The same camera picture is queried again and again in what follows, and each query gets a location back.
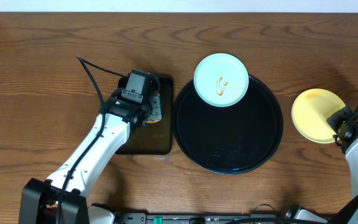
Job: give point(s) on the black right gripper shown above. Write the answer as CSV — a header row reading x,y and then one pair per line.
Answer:
x,y
338,117

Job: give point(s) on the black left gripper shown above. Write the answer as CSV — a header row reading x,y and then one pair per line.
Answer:
x,y
155,109

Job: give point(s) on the yellow plate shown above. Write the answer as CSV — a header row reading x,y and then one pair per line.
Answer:
x,y
310,111

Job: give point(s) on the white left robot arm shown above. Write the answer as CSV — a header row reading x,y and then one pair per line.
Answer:
x,y
62,197

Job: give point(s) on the rectangular black water tray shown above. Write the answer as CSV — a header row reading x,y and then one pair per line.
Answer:
x,y
154,138

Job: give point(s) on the round black tray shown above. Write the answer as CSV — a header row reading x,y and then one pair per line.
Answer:
x,y
229,140

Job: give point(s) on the far mint green plate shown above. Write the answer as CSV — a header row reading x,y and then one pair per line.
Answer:
x,y
221,80

